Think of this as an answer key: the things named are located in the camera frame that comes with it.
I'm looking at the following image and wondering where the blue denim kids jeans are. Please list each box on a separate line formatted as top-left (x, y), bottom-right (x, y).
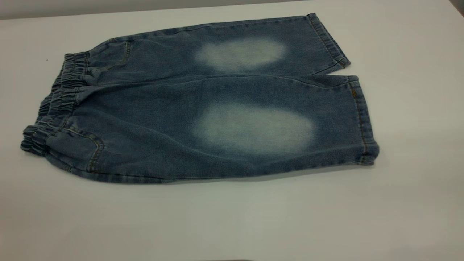
top-left (20, 13), bottom-right (380, 184)

